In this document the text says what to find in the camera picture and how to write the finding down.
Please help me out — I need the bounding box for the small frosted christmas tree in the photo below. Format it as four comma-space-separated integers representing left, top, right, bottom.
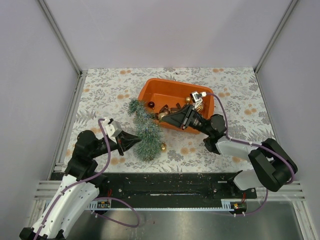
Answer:
127, 98, 163, 162

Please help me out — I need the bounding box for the gold flower ornament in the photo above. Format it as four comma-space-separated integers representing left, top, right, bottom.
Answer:
161, 142, 167, 152

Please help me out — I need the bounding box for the orange plastic tray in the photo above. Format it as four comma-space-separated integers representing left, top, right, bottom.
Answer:
138, 78, 215, 135

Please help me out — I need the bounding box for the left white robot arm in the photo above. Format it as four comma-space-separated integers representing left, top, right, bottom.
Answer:
19, 130, 141, 240

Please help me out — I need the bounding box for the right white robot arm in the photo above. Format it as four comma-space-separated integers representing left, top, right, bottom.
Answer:
157, 104, 298, 192

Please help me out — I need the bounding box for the large gold striped bauble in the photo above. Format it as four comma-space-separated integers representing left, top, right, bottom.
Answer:
195, 103, 205, 113

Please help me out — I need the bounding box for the dark glossy bauble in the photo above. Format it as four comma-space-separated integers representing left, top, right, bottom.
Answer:
147, 101, 155, 109

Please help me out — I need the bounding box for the floral patterned table mat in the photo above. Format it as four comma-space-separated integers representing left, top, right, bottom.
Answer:
64, 67, 283, 175

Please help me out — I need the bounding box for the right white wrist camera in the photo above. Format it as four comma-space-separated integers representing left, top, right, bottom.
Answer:
190, 91, 207, 108

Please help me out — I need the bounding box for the aluminium frame rail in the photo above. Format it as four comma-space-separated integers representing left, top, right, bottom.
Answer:
37, 0, 83, 76

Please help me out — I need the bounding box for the white slotted cable duct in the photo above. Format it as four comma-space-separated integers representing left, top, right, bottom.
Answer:
86, 200, 111, 211

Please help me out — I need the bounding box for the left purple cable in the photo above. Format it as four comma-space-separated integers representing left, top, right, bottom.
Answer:
33, 117, 140, 240

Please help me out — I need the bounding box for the purple cable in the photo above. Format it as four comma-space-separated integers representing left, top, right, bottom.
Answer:
201, 91, 296, 217
33, 117, 140, 240

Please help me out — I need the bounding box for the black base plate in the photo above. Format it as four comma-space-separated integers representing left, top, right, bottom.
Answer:
98, 172, 257, 209

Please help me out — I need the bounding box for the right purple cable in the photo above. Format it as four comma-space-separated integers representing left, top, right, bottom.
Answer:
201, 91, 296, 217

